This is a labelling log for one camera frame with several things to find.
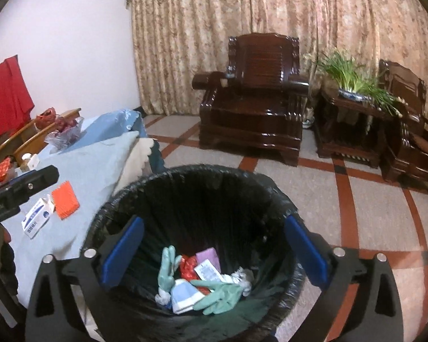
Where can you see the orange fringed piece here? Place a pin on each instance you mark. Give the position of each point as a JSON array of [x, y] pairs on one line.
[[65, 201]]

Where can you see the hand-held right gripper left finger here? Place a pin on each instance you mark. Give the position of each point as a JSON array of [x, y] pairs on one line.
[[125, 249]]

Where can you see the red plastic wrapper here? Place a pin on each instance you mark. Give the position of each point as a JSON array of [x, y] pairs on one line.
[[189, 269]]

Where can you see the dark wooden side table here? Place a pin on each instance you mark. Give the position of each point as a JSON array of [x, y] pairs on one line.
[[342, 135]]

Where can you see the red apple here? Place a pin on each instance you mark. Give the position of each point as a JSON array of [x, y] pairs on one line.
[[62, 123]]

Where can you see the green potted plant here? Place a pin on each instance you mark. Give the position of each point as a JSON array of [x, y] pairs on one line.
[[353, 78]]

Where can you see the pink plastic bag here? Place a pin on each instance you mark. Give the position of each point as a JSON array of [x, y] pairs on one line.
[[208, 256]]

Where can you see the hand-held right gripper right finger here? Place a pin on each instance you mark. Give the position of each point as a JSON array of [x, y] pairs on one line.
[[306, 253]]

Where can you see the grey-blue tablecloth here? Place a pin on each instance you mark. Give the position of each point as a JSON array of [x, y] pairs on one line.
[[92, 171]]

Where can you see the blue plastic sheet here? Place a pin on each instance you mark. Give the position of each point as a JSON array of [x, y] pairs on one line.
[[107, 124]]

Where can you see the bin with black liner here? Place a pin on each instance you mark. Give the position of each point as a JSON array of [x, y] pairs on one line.
[[207, 203]]

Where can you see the beige patterned curtain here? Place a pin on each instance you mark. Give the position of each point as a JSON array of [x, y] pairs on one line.
[[199, 25]]

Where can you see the red crumpled bag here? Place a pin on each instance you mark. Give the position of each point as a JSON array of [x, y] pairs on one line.
[[47, 117]]

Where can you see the white toothpaste tube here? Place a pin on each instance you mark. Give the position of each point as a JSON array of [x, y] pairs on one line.
[[210, 273]]

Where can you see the light wooden chair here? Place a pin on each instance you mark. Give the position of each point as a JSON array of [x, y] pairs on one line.
[[46, 131], [10, 140]]

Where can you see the red cloth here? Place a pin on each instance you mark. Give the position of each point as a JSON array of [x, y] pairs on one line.
[[3, 96]]

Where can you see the white box with blue print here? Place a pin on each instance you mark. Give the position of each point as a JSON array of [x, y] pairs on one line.
[[35, 218]]

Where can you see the clear glass fruit bowl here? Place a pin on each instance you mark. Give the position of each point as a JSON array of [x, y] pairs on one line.
[[62, 139]]

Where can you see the dark wooden armchair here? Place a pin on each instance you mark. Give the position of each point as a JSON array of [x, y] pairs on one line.
[[413, 149], [249, 114]]

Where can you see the large white tissue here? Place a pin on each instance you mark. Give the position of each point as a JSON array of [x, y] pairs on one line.
[[241, 278]]

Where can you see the red packet in clear tray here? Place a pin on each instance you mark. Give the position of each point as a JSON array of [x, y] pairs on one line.
[[0, 172]]

